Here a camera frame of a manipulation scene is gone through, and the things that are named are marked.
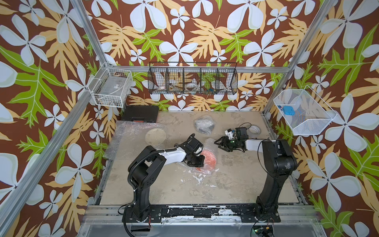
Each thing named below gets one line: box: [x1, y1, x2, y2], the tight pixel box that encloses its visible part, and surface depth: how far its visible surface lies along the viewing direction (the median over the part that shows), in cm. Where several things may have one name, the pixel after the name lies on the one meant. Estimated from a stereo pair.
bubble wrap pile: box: [104, 120, 168, 162], surface depth 107 cm
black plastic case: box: [121, 105, 160, 123], surface depth 121 cm
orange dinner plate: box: [195, 150, 217, 172], surface depth 93 cm
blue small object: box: [283, 105, 296, 117], surface depth 88 cm
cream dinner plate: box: [145, 127, 167, 146], surface depth 107 cm
